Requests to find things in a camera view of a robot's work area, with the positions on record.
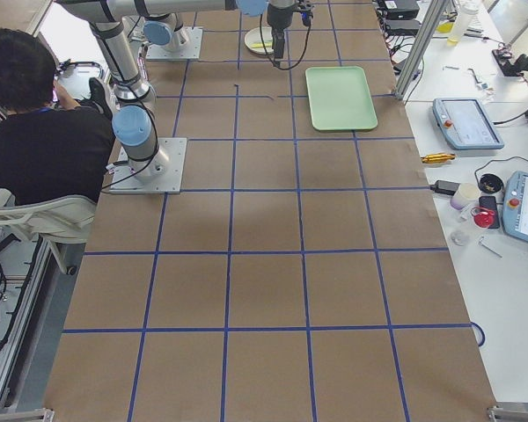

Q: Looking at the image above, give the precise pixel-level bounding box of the white office chair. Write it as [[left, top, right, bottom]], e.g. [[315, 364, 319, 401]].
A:
[[0, 189, 96, 275]]

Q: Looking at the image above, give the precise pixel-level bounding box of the aluminium frame post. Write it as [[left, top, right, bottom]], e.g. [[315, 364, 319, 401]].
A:
[[392, 0, 446, 99]]

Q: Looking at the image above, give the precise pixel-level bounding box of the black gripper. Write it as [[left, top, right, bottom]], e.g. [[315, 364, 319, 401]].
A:
[[271, 27, 285, 61]]

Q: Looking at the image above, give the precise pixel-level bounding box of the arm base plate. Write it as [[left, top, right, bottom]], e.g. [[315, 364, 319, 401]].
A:
[[143, 25, 203, 62], [107, 137, 187, 194]]

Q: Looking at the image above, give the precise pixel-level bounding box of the red round object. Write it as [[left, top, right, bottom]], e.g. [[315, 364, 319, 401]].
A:
[[470, 207, 495, 229]]

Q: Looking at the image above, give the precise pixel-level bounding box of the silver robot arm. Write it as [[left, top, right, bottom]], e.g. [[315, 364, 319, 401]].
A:
[[59, 1, 238, 178], [140, 1, 313, 71]]

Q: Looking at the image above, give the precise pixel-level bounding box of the mint green tray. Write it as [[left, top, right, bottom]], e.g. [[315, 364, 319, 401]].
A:
[[305, 66, 378, 131]]

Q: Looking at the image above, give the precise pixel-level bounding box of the near teach pendant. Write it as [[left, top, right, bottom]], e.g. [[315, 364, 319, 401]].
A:
[[502, 171, 528, 243]]

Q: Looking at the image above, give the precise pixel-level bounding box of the person in black shirt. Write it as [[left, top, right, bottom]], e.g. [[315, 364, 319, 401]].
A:
[[0, 28, 115, 205]]

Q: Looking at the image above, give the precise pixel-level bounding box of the white round plate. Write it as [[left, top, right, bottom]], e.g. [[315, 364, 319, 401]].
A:
[[244, 26, 273, 55]]

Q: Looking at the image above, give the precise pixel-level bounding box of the teach pendant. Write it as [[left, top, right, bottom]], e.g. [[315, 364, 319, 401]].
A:
[[502, 171, 528, 243], [432, 98, 504, 150]]

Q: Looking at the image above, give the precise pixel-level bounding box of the black power adapter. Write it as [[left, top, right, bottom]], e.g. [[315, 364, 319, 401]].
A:
[[429, 179, 459, 196]]

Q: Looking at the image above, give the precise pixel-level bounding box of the white cup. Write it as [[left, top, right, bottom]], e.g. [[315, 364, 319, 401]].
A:
[[450, 183, 480, 210]]

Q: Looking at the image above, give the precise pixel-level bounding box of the clear plastic bottle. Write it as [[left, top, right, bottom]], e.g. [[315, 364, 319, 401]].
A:
[[447, 0, 480, 46]]

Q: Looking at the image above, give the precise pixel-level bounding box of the black electronics box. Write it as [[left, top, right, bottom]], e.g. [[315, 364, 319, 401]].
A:
[[381, 19, 421, 36]]

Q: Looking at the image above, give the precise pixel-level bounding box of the gold metal cylinder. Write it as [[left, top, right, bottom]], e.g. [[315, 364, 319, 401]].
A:
[[421, 153, 456, 164]]

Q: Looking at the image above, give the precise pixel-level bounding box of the black round dish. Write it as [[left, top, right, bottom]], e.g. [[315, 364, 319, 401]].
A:
[[478, 173, 504, 194]]

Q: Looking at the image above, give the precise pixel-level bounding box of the black smartphone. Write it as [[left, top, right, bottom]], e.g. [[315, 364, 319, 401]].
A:
[[479, 195, 501, 229]]

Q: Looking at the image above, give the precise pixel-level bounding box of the far teach pendant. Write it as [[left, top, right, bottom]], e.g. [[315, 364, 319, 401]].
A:
[[432, 98, 504, 150]]

